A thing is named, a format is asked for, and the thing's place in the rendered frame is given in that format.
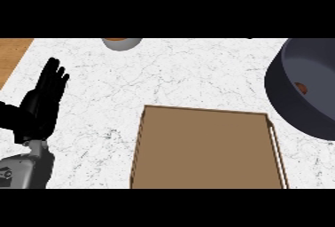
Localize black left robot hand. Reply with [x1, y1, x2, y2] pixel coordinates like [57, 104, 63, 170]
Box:
[0, 57, 70, 145]

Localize brown wooden tray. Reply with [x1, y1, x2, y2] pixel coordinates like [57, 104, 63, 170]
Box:
[129, 104, 290, 190]

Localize dark grey pot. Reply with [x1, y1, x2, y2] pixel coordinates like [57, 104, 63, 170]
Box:
[262, 38, 335, 142]

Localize orange sweet potato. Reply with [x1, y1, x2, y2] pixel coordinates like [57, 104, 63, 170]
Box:
[293, 82, 308, 96]

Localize light wooden board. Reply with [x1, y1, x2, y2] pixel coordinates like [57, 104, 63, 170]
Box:
[0, 38, 35, 90]

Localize grey cup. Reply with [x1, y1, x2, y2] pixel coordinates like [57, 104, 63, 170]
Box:
[100, 38, 144, 52]

